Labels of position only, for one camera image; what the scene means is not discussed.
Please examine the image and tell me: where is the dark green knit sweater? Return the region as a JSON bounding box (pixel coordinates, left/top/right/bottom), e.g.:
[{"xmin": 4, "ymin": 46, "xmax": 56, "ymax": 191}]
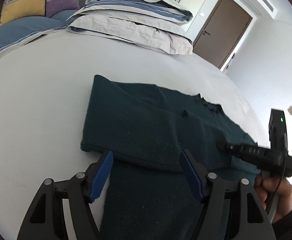
[{"xmin": 81, "ymin": 75, "xmax": 258, "ymax": 239}]

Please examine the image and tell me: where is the right hand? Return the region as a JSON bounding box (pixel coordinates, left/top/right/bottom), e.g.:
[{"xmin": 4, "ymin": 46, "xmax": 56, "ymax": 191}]
[{"xmin": 254, "ymin": 174, "xmax": 292, "ymax": 223}]

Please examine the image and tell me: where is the light grey bed sheet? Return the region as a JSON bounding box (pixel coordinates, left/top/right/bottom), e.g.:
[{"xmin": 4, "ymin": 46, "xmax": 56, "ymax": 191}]
[{"xmin": 0, "ymin": 30, "xmax": 269, "ymax": 239}]

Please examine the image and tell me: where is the brown wooden door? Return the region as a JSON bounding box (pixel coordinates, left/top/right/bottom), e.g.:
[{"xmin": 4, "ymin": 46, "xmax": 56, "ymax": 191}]
[{"xmin": 193, "ymin": 0, "xmax": 252, "ymax": 69}]

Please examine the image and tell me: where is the blue folded duvet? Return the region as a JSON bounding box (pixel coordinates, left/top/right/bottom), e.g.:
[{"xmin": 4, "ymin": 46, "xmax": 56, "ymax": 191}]
[{"xmin": 0, "ymin": 10, "xmax": 76, "ymax": 58}]

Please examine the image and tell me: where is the blue striped upper pillow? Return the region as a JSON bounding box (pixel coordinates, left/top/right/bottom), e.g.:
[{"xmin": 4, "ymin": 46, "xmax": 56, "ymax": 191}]
[{"xmin": 72, "ymin": 0, "xmax": 193, "ymax": 26}]

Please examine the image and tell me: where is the yellow patterned cushion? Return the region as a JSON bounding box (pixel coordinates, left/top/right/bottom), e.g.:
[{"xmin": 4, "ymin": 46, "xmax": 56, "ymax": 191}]
[{"xmin": 0, "ymin": 0, "xmax": 45, "ymax": 25}]

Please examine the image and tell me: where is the wall power socket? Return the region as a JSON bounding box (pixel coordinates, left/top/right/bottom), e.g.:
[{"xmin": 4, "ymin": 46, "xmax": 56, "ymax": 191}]
[{"xmin": 288, "ymin": 106, "xmax": 292, "ymax": 115}]

